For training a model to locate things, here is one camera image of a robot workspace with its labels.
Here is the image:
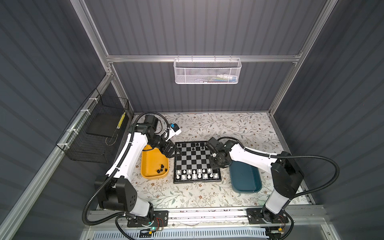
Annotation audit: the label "black white chess board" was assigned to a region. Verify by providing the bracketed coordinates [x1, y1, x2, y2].
[174, 141, 222, 184]

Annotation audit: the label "markers in white basket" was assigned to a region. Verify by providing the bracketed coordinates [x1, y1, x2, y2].
[200, 74, 238, 84]

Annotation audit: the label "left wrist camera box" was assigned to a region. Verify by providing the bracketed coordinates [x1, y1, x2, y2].
[166, 124, 182, 141]

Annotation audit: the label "white wire mesh basket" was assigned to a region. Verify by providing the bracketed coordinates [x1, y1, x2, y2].
[173, 58, 242, 85]

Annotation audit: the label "aluminium front rail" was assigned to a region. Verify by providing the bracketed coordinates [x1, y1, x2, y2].
[86, 206, 334, 232]

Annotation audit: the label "right black corrugated cable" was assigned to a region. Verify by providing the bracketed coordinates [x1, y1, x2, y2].
[217, 136, 340, 199]

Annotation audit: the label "black foam pad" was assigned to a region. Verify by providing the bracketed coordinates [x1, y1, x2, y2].
[86, 114, 121, 138]

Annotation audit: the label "black pieces in yellow tray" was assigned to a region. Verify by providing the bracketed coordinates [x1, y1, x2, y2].
[156, 164, 168, 175]

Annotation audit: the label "yellow marker pen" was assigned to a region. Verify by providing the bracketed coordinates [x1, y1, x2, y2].
[117, 112, 126, 130]

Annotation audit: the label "black wire mesh basket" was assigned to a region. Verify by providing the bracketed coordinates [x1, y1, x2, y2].
[57, 91, 130, 164]

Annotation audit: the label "teal plastic tray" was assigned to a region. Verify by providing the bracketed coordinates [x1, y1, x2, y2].
[230, 161, 262, 194]

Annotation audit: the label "left black corrugated cable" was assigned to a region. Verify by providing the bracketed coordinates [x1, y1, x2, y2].
[81, 111, 170, 226]

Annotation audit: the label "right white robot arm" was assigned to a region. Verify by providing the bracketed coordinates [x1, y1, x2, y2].
[205, 138, 304, 218]

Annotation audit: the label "yellow plastic tray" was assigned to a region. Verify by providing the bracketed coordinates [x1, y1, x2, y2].
[141, 145, 170, 180]

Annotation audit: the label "black corrugated cable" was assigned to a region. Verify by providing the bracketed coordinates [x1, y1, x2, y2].
[81, 111, 170, 226]
[217, 136, 340, 199]

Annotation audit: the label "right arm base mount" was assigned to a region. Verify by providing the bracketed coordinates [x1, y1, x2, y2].
[246, 207, 289, 225]

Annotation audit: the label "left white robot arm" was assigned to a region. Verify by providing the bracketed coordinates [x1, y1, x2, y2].
[92, 112, 181, 222]

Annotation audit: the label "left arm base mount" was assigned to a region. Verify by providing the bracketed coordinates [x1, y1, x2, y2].
[127, 211, 169, 228]

